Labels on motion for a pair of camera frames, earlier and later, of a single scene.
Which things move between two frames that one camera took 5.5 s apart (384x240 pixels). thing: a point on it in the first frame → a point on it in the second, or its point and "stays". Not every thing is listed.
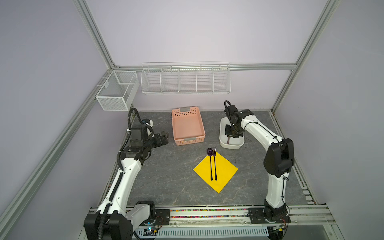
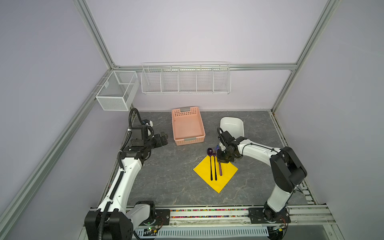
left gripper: [159, 142] stays
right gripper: [227, 132] → [220, 159]
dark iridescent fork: [214, 152] stays
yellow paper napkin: [225, 171] stays
